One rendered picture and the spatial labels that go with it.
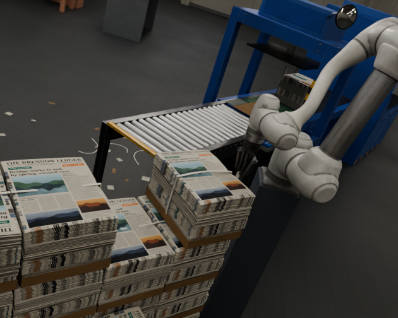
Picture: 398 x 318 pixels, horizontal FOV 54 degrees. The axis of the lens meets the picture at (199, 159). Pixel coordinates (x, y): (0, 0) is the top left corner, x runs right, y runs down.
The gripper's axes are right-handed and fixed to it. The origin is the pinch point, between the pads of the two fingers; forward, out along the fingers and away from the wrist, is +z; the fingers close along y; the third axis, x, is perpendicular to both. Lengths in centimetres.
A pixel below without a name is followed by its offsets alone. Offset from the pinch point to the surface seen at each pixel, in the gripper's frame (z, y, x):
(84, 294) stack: 28, 20, -75
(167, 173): -1.6, -6.4, -35.1
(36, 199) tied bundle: -4, 5, -90
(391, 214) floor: 101, -36, 301
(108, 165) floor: 102, -166, 22
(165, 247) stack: 18.8, 14.4, -41.9
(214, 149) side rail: 22, -60, 37
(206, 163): -4.6, -7.5, -15.2
